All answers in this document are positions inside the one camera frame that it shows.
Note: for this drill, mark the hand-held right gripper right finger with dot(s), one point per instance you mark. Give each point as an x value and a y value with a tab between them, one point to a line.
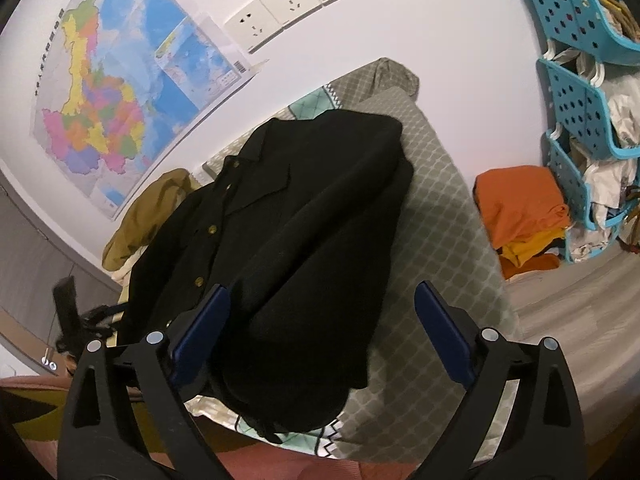
444	335

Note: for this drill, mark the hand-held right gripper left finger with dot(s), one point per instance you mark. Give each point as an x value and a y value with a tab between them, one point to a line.
200	335

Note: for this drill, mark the black jacket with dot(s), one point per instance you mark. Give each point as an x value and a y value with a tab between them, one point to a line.
300	235

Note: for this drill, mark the pile of mixed clothes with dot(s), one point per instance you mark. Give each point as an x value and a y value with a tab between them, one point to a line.
612	5
607	180
620	110

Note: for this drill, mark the grey wooden headboard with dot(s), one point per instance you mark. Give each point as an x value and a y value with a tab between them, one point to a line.
45	250

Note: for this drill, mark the orange folded cloth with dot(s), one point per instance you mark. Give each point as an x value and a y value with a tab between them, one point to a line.
530	266
520	205

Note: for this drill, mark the grey teal patterned blanket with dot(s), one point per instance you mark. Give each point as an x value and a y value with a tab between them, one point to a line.
450	210

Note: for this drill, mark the mustard garment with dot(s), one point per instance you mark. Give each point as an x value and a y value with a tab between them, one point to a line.
150	210

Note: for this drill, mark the yellow folded cloth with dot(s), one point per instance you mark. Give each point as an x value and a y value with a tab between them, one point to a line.
535	245

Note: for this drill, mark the grey bed sheet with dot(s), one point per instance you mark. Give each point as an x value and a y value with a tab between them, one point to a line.
590	320

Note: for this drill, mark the masking tape strip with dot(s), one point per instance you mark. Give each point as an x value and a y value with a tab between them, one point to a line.
257	64

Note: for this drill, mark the colourful wall map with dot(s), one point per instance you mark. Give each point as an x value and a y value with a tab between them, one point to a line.
115	85

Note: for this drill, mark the white wall socket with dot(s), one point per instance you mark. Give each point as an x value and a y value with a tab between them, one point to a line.
290	2
252	25

